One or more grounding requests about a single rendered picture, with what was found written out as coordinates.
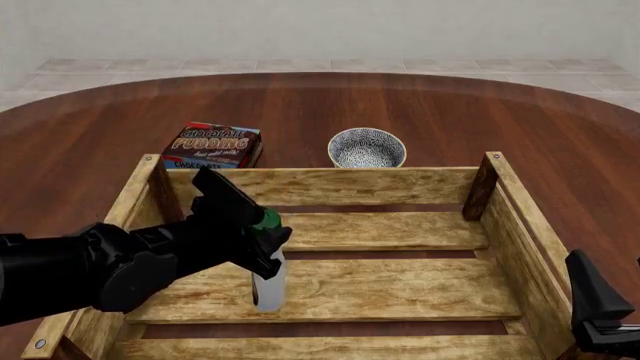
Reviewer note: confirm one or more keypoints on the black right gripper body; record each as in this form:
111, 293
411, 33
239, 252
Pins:
607, 337

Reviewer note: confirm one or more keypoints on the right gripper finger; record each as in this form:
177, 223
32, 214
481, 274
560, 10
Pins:
595, 292

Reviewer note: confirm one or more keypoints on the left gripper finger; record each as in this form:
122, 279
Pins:
225, 193
272, 247

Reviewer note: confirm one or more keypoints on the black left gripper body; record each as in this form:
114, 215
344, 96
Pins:
220, 236

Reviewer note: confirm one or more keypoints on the white bottle with green cap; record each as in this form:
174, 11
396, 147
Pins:
272, 294

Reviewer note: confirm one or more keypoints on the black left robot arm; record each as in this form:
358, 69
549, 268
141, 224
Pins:
55, 270

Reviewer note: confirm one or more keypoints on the wooden slat tray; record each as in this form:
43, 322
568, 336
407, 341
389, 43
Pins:
380, 288

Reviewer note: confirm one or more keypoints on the chocolate pudding box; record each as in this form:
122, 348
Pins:
212, 144

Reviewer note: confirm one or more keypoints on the blue white patterned bowl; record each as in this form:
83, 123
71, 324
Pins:
366, 150

